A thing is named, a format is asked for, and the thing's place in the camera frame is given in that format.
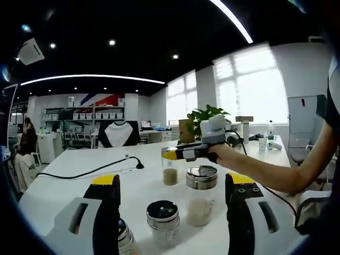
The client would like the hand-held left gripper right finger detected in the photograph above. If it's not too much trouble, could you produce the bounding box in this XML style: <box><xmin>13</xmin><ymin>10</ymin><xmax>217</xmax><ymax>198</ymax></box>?
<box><xmin>225</xmin><ymin>172</ymin><xmax>303</xmax><ymax>255</ymax></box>

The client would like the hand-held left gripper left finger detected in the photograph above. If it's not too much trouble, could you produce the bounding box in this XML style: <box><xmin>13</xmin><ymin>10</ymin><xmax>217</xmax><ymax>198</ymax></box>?
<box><xmin>45</xmin><ymin>174</ymin><xmax>122</xmax><ymax>255</ymax></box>

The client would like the short glass seasoning bottle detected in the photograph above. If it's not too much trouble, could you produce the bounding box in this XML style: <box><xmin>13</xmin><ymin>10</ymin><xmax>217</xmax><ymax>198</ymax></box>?
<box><xmin>146</xmin><ymin>200</ymin><xmax>181</xmax><ymax>250</ymax></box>
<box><xmin>118</xmin><ymin>217</ymin><xmax>135</xmax><ymax>255</ymax></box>

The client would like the tall seasoning bottle brown powder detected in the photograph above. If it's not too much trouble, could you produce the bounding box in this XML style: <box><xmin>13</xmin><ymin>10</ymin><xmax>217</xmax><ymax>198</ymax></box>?
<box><xmin>161</xmin><ymin>147</ymin><xmax>182</xmax><ymax>186</ymax></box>

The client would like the tall seasoning bottle white powder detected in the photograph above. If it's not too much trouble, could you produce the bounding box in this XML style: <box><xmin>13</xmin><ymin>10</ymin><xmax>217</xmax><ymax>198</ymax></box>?
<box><xmin>185</xmin><ymin>165</ymin><xmax>219</xmax><ymax>227</ymax></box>

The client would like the white thermos bottle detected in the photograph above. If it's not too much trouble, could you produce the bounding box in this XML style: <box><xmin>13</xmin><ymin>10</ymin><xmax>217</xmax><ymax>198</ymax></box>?
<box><xmin>242</xmin><ymin>121</ymin><xmax>250</xmax><ymax>144</ymax></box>

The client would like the clear plastic water bottle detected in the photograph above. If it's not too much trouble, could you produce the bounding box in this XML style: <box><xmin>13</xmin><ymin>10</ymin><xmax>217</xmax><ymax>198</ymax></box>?
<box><xmin>267</xmin><ymin>120</ymin><xmax>275</xmax><ymax>143</ymax></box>

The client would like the person's right hand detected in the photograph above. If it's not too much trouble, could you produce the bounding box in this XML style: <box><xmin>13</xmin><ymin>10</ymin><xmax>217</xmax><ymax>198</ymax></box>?
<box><xmin>207</xmin><ymin>143</ymin><xmax>236</xmax><ymax>167</ymax></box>

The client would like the brown cardboard box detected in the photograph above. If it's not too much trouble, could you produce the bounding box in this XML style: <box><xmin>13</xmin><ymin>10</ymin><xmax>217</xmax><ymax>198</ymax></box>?
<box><xmin>178</xmin><ymin>119</ymin><xmax>196</xmax><ymax>145</ymax></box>

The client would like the potted green plant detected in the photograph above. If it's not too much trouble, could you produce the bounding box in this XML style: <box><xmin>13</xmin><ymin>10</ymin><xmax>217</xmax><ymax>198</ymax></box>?
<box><xmin>186</xmin><ymin>104</ymin><xmax>231</xmax><ymax>141</ymax></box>

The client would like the chair with black white shirt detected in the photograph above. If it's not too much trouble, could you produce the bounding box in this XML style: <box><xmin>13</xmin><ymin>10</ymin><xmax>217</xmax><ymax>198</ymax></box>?
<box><xmin>97</xmin><ymin>120</ymin><xmax>141</xmax><ymax>148</ymax></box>

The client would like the white board panel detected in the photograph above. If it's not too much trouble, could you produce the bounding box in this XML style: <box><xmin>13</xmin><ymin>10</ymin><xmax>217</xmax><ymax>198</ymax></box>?
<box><xmin>288</xmin><ymin>95</ymin><xmax>327</xmax><ymax>151</ymax></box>

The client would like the shelf with white bins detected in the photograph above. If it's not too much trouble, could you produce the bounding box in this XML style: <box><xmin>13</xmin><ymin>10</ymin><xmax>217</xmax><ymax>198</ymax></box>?
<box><xmin>44</xmin><ymin>105</ymin><xmax>125</xmax><ymax>139</ymax></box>

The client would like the white cabinet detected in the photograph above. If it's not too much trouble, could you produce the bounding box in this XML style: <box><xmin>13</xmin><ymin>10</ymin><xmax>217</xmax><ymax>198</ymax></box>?
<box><xmin>37</xmin><ymin>132</ymin><xmax>64</xmax><ymax>164</ymax></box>

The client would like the straight ceiling light strip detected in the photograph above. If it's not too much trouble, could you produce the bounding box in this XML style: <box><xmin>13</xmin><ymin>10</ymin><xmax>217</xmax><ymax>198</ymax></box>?
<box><xmin>209</xmin><ymin>0</ymin><xmax>254</xmax><ymax>45</ymax></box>

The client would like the person's dark shirt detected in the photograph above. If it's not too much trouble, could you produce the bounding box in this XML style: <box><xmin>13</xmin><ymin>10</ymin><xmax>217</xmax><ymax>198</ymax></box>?
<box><xmin>316</xmin><ymin>53</ymin><xmax>340</xmax><ymax>133</ymax></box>

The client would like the curved ceiling light strip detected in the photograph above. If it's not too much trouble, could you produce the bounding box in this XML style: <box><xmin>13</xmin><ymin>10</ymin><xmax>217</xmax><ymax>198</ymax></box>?
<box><xmin>20</xmin><ymin>74</ymin><xmax>165</xmax><ymax>86</ymax></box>

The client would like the ceiling air conditioner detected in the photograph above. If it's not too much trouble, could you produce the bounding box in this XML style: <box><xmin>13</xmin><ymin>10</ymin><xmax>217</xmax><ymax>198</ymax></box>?
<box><xmin>17</xmin><ymin>37</ymin><xmax>45</xmax><ymax>66</ymax></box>

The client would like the black power cable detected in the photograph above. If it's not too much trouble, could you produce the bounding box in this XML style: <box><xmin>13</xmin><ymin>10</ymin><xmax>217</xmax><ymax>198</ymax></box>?
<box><xmin>36</xmin><ymin>156</ymin><xmax>146</xmax><ymax>180</ymax></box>

